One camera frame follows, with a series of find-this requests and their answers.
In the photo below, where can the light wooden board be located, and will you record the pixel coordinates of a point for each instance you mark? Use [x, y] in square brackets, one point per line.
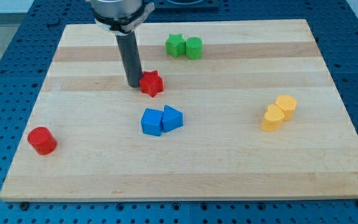
[220, 152]

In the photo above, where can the green cylinder block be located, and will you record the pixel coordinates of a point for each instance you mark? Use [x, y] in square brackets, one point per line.
[194, 48]

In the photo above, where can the red cylinder block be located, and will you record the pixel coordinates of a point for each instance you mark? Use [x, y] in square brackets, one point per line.
[42, 140]

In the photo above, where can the blue cube block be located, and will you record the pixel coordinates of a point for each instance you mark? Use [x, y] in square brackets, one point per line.
[151, 122]

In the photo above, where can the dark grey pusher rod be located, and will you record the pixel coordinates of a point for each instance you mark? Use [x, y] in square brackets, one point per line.
[130, 58]

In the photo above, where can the green star block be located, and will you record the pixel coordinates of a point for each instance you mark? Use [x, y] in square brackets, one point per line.
[175, 45]

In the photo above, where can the red star block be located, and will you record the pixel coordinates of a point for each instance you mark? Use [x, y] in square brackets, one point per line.
[151, 83]

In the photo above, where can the yellow heart block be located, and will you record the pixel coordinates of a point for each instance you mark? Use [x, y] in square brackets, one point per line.
[272, 119]

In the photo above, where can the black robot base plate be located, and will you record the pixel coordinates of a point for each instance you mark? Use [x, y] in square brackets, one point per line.
[186, 4]

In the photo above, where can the blue triangle block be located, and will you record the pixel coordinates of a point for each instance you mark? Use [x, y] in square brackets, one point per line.
[172, 119]

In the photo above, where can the yellow hexagon block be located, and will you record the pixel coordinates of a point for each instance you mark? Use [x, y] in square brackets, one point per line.
[287, 104]

